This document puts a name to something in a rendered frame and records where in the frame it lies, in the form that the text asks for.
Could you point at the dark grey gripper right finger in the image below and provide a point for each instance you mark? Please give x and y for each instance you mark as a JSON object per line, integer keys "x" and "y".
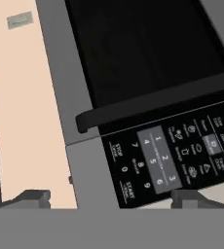
{"x": 185, "y": 198}

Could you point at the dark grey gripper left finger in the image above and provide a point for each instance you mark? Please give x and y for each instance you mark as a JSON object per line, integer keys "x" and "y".
{"x": 36, "y": 198}

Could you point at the microwave start button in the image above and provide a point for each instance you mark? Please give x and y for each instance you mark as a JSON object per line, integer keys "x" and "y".
{"x": 129, "y": 193}

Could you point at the grey microwave oven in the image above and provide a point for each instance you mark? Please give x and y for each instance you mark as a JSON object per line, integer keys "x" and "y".
{"x": 88, "y": 175}

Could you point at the microwave door with black window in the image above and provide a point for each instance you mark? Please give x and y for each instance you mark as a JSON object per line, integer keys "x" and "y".
{"x": 61, "y": 64}

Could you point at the grey wall socket plate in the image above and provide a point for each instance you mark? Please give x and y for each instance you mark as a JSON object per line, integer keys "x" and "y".
{"x": 19, "y": 20}

